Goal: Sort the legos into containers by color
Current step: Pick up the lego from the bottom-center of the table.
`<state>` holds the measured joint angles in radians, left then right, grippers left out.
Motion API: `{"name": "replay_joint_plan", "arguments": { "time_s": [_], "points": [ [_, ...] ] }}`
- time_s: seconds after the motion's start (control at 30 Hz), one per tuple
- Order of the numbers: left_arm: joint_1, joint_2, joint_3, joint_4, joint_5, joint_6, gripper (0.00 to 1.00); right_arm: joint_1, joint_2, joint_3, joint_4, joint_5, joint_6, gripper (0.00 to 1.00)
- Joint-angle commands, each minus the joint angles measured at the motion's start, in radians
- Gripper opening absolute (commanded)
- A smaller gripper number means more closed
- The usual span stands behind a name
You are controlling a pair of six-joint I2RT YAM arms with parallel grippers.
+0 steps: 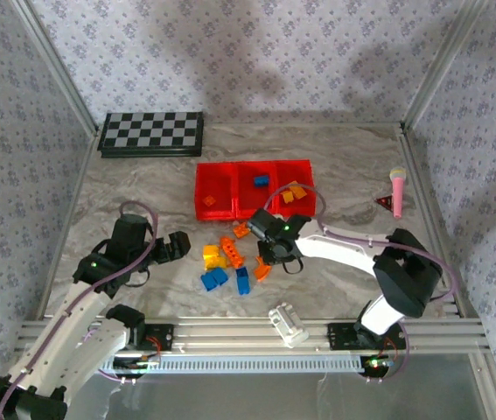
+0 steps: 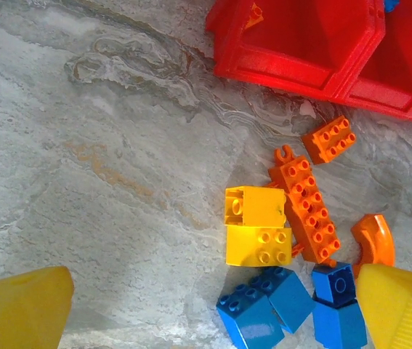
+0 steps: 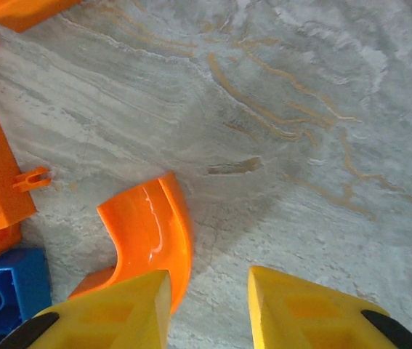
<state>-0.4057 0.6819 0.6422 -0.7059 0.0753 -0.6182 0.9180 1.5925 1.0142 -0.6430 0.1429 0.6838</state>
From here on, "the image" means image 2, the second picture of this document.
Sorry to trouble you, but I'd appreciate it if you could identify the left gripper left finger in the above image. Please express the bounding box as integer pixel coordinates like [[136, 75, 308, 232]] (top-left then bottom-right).
[[0, 266, 75, 349]]

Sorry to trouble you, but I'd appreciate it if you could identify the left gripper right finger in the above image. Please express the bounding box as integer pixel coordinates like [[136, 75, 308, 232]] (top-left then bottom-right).
[[356, 263, 412, 349]]

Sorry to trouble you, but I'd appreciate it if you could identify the blue smooth lego brick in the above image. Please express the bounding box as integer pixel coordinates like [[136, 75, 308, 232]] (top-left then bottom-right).
[[312, 300, 368, 349]]

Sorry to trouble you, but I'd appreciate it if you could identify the orange curved lego piece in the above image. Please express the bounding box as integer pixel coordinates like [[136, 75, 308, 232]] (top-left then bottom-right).
[[350, 214, 396, 279]]

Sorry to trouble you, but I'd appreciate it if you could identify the blue sloped lego brick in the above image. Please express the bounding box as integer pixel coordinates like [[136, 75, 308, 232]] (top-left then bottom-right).
[[216, 283, 286, 349], [248, 267, 318, 334]]

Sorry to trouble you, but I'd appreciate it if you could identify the orange long lego brick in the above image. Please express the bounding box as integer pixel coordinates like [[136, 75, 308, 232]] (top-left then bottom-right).
[[267, 145, 342, 265]]

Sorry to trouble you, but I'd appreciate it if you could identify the yellow square lego brick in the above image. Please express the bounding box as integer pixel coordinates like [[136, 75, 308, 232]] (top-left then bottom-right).
[[224, 185, 287, 228], [225, 225, 294, 268]]

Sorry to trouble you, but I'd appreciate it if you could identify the orange six-stud lego brick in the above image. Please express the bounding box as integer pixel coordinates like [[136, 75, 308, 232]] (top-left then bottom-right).
[[301, 115, 358, 165]]

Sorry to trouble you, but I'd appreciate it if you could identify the small orange lego brick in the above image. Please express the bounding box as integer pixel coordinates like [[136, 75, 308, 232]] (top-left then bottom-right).
[[243, 2, 264, 32]]

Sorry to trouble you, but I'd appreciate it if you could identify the red plastic bin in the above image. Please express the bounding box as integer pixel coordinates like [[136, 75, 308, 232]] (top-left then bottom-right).
[[205, 0, 388, 101], [331, 0, 412, 127]]

